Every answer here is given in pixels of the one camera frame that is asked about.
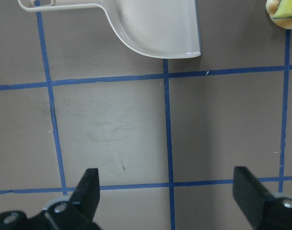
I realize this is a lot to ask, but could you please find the beige plastic dustpan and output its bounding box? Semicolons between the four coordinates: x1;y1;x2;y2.
18;0;202;59

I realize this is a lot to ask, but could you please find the pale bread slice toy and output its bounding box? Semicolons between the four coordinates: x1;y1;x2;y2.
265;0;292;30

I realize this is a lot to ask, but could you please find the yellow sponge piece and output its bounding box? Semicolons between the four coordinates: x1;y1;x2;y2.
273;0;292;19

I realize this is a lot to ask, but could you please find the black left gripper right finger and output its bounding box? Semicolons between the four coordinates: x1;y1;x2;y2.
233;166;292;230

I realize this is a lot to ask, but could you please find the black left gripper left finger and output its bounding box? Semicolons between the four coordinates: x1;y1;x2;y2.
0;168;100;230

